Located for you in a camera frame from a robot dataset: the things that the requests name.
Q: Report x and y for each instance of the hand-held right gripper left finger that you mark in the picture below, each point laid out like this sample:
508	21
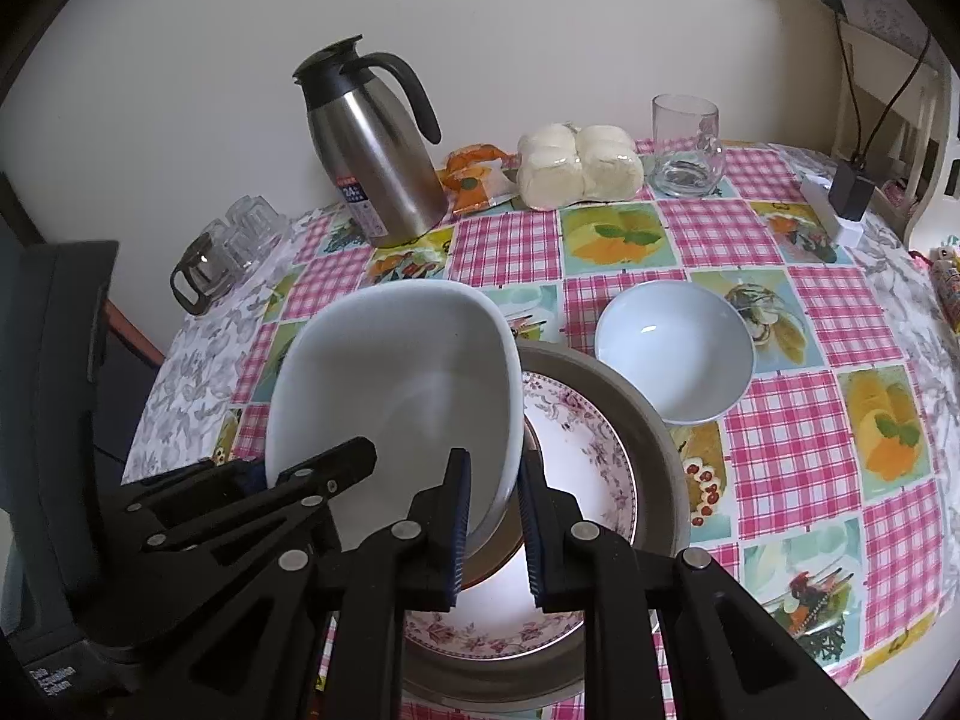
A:
457	525

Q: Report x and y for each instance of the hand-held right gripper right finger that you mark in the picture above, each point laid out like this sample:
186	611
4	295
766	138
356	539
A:
531	525

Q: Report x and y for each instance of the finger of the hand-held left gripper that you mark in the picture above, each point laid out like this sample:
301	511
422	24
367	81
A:
330	469
195	491

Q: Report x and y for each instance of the floral rim plate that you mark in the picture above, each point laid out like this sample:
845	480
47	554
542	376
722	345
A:
577	450

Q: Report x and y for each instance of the white square bowl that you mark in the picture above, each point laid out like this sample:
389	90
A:
390	375

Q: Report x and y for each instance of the pale blue round bowl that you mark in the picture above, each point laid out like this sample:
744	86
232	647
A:
675	345

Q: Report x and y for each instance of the dark cabinet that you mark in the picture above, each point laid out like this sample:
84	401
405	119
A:
120	405

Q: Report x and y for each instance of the reddish brown furniture edge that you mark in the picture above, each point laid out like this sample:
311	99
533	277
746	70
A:
131	330

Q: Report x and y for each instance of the glass coffee pot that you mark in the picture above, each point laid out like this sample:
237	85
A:
202	270

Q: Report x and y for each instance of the clear glass tumbler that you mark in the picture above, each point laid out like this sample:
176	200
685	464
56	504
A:
259	225
225	244

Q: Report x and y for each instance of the pink checkered fruit tablecloth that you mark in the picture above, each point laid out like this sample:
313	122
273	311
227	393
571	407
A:
795	450

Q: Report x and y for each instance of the stainless steel thermos jug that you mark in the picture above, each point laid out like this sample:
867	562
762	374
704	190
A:
375	157

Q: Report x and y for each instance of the orange snack packet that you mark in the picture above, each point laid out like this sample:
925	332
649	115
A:
472	187

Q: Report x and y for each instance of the bag of white buns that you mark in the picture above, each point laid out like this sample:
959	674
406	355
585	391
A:
577	165

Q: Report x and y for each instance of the clear glass mug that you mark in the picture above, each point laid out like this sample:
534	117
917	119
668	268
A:
686	157

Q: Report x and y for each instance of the white power strip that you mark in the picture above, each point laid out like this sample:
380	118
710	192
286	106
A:
821	202

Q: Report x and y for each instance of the black charger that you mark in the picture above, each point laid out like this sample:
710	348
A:
851	191

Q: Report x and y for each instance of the cream wooden chair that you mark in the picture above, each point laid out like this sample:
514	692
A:
930	187

